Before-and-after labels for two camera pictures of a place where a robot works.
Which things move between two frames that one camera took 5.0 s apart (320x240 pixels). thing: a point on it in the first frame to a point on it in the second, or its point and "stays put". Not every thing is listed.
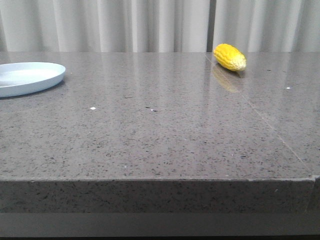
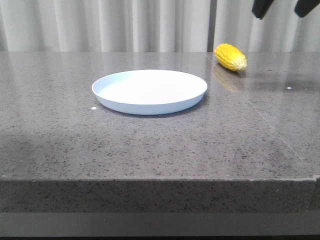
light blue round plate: x=23 y=78 to x=150 y=92
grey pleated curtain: x=159 y=26 stays put
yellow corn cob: x=229 y=57 stays put
